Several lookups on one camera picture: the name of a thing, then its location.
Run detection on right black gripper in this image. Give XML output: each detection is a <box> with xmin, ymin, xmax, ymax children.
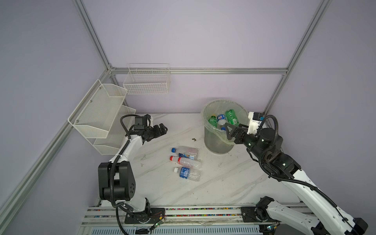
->
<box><xmin>223</xmin><ymin>122</ymin><xmax>268</xmax><ymax>163</ymax></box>

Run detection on green bottle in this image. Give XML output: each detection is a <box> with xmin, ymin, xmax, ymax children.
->
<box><xmin>225</xmin><ymin>109</ymin><xmax>239</xmax><ymax>126</ymax></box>
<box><xmin>208</xmin><ymin>115</ymin><xmax>218</xmax><ymax>128</ymax></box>

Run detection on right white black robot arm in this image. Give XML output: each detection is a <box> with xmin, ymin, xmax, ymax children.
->
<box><xmin>224</xmin><ymin>123</ymin><xmax>368</xmax><ymax>235</ymax></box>

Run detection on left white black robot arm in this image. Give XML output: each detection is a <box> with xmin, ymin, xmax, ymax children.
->
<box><xmin>98</xmin><ymin>123</ymin><xmax>168</xmax><ymax>214</ymax></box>

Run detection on grey mesh waste bin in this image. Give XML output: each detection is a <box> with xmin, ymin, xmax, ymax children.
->
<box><xmin>201</xmin><ymin>99</ymin><xmax>250</xmax><ymax>155</ymax></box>

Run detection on translucent green bin liner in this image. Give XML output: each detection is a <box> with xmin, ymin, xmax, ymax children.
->
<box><xmin>201</xmin><ymin>99</ymin><xmax>249</xmax><ymax>145</ymax></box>

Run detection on clear bottle blue cap sideways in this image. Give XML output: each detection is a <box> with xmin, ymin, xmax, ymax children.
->
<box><xmin>171</xmin><ymin>146</ymin><xmax>199</xmax><ymax>160</ymax></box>

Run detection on clear bottle red white label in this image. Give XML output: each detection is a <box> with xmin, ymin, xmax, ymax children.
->
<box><xmin>169</xmin><ymin>156</ymin><xmax>202</xmax><ymax>169</ymax></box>

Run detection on clear bottle blue label angled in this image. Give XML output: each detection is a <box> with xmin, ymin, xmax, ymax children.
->
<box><xmin>173</xmin><ymin>167</ymin><xmax>201</xmax><ymax>182</ymax></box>

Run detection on lower white mesh shelf basket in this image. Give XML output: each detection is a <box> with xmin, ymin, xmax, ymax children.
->
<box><xmin>93</xmin><ymin>105</ymin><xmax>136</xmax><ymax>155</ymax></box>

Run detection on white mesh shelf basket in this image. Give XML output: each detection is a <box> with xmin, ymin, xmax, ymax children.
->
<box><xmin>68</xmin><ymin>80</ymin><xmax>127</xmax><ymax>139</ymax></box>
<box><xmin>93</xmin><ymin>105</ymin><xmax>136</xmax><ymax>155</ymax></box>

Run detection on upper white mesh shelf basket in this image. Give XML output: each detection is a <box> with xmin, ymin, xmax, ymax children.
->
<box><xmin>68</xmin><ymin>80</ymin><xmax>127</xmax><ymax>139</ymax></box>

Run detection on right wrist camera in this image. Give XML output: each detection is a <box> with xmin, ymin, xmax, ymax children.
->
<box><xmin>247</xmin><ymin>112</ymin><xmax>264</xmax><ymax>134</ymax></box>

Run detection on white wire wall basket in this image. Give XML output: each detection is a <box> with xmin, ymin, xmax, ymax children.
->
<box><xmin>123</xmin><ymin>63</ymin><xmax>170</xmax><ymax>95</ymax></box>

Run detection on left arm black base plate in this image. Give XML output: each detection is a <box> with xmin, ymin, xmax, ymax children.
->
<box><xmin>124</xmin><ymin>208</ymin><xmax>165</xmax><ymax>224</ymax></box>

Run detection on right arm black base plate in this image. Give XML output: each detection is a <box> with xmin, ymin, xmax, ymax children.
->
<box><xmin>240</xmin><ymin>207</ymin><xmax>278</xmax><ymax>223</ymax></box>

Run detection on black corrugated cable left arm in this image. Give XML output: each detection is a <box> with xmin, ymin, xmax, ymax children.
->
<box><xmin>108</xmin><ymin>114</ymin><xmax>142</xmax><ymax>235</ymax></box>

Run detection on aluminium front rail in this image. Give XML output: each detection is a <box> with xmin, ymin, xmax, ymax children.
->
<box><xmin>77</xmin><ymin>204</ymin><xmax>332</xmax><ymax>235</ymax></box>

